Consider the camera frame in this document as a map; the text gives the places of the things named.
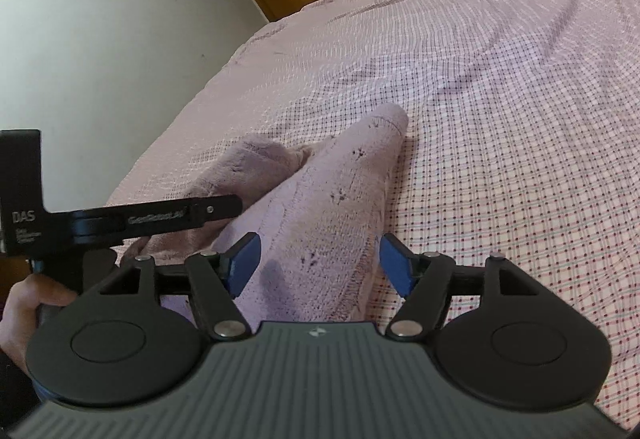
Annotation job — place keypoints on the person's left hand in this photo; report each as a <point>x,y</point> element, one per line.
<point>27,314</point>

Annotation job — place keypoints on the lavender towel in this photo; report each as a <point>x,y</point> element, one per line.
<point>330,199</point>

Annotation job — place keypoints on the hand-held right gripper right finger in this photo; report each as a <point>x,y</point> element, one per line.
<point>395,264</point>

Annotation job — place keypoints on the bed with pink bedspread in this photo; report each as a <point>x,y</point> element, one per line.
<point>500,94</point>

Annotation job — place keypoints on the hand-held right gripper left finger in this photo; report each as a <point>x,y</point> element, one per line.
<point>246,264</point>

